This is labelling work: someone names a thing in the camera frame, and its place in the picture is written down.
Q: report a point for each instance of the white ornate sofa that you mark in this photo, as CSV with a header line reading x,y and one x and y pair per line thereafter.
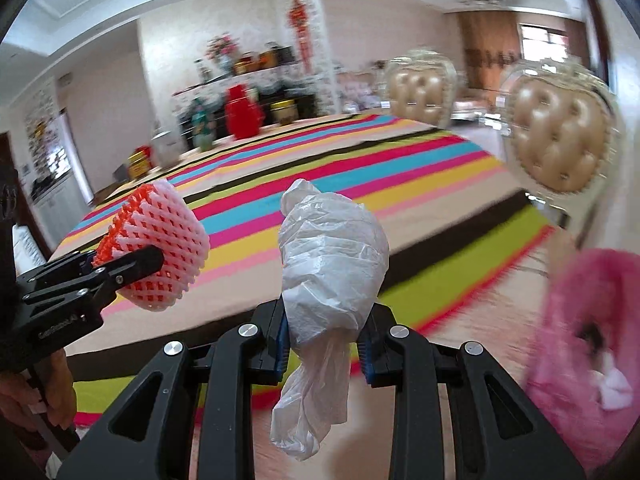
x,y
360,91

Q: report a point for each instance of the white ceramic jar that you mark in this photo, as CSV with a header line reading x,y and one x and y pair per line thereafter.
x,y
162,149

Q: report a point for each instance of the beige tufted ornate chair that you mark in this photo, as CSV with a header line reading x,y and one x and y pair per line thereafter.
x,y
420,87
560,135

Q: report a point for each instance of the white lattice screen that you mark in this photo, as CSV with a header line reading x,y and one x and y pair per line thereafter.
x,y
320,60
45,130

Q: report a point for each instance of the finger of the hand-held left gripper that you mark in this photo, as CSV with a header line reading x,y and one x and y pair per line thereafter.
x,y
75,262
140,262

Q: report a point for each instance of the white plastic bag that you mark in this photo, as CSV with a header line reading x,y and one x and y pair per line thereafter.
x,y
330,260

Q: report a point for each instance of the pink fluffy garment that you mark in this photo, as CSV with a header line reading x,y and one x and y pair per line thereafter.
x,y
585,350

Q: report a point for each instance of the brown patterned curtain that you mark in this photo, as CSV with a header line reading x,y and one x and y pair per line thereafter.
x,y
487,45

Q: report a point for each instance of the red thermos jug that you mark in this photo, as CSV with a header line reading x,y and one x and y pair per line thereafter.
x,y
242,112

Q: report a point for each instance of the person's left hand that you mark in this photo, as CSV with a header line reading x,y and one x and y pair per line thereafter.
x,y
20,400

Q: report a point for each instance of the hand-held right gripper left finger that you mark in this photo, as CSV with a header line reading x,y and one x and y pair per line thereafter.
x,y
280,347

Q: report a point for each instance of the white cabinet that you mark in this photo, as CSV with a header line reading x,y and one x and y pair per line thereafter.
x,y
55,195

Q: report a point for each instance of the striped colourful tablecloth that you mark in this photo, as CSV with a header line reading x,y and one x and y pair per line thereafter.
x,y
350,175

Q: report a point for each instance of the small glass jar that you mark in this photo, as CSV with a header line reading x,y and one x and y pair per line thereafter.
x,y
283,111

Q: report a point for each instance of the vase with pink flowers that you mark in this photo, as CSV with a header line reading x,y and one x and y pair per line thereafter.
x,y
222,52

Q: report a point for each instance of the orange foam fruit net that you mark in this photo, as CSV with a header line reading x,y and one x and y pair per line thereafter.
x,y
165,230

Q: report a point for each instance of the window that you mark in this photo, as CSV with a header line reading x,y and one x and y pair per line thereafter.
x,y
545,40

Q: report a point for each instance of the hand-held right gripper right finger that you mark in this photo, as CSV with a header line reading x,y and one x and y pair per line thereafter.
x,y
365,355

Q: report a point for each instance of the lace piano cover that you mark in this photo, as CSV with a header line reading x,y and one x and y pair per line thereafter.
x,y
240,85

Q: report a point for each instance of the floral under tablecloth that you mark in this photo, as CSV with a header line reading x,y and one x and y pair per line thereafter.
x,y
480,340

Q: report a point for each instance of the red Chinese knot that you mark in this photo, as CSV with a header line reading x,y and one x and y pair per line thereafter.
x,y
300,25

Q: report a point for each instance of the glass jar yellow label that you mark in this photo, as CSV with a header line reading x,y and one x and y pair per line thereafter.
x,y
139,162

